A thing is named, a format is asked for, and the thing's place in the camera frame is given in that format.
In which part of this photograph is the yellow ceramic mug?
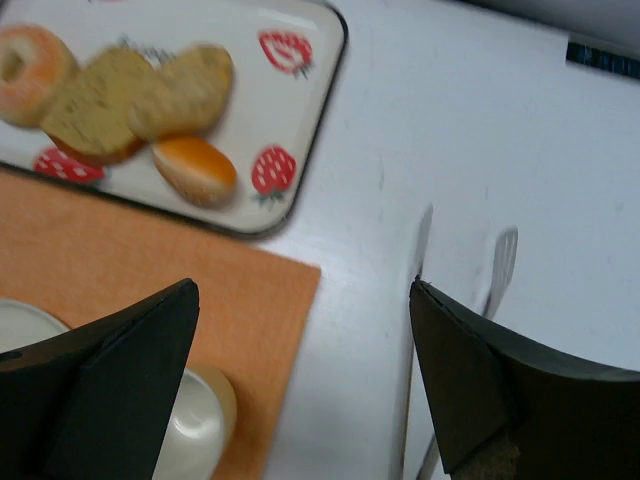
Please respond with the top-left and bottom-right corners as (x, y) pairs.
(153, 364), (237, 480)

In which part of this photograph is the oval bread slice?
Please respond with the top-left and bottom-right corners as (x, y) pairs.
(127, 44), (233, 141)

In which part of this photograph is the orange glazed bagel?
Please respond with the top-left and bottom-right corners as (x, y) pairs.
(1, 24), (78, 127)

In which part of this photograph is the white blue ceramic plate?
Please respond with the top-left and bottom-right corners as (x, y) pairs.
(0, 298), (69, 354)

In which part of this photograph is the silver fork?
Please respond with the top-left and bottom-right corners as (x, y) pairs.
(416, 226), (519, 480)

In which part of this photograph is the strawberry pattern serving tray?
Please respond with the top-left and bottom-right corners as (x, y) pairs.
(1, 1), (347, 236)

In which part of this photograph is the right corner blue label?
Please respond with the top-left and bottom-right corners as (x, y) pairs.
(565, 41), (640, 80)

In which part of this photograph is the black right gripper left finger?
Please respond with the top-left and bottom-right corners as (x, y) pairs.
(1, 279), (199, 479)

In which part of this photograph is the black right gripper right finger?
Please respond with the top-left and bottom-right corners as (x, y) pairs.
(410, 280), (639, 479)

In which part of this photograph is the brown bread slice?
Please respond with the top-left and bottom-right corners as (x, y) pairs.
(40, 47), (153, 166)

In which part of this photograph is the silver table knife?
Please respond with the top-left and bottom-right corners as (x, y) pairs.
(402, 204), (433, 479)

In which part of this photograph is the small orange bread roll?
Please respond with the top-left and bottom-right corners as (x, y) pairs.
(151, 136), (237, 208)

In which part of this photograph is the orange cloth placemat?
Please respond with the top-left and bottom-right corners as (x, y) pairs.
(1, 171), (321, 479)

